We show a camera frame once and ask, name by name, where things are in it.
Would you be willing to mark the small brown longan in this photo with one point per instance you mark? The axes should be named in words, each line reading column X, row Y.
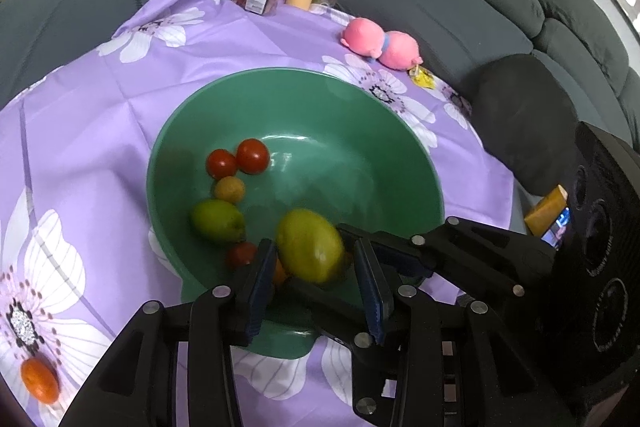
column 229, row 189

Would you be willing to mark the phone with lit screen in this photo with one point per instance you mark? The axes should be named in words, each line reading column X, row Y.
column 559, row 229

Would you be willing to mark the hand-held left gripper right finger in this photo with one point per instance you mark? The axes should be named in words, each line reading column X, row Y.
column 372, row 292

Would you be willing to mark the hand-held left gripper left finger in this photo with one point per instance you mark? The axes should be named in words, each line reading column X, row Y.
column 261, row 292

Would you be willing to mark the large green jujube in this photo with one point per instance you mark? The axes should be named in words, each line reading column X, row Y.
column 310, row 245

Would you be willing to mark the red cherry tomato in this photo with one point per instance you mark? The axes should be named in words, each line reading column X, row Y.
column 252, row 156
column 242, row 254
column 221, row 163

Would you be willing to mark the green plastic bowl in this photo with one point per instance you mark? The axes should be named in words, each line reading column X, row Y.
column 325, row 147

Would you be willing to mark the orange tangerine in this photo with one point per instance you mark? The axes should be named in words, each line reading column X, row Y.
column 40, row 380
column 279, row 274

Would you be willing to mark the orange box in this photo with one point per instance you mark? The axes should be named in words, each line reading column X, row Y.
column 542, row 214

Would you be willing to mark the small green jujube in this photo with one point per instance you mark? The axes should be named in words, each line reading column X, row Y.
column 217, row 220

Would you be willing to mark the dark grey cushion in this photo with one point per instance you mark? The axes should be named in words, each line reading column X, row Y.
column 525, row 122

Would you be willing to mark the purple floral tablecloth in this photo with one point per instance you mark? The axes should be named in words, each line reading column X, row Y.
column 90, row 132

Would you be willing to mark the yellow snack packet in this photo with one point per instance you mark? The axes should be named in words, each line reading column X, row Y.
column 422, row 78

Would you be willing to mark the pink plush toy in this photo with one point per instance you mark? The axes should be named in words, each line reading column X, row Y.
column 365, row 37

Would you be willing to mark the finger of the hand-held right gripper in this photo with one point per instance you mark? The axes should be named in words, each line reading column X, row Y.
column 325, row 307
column 400, row 262

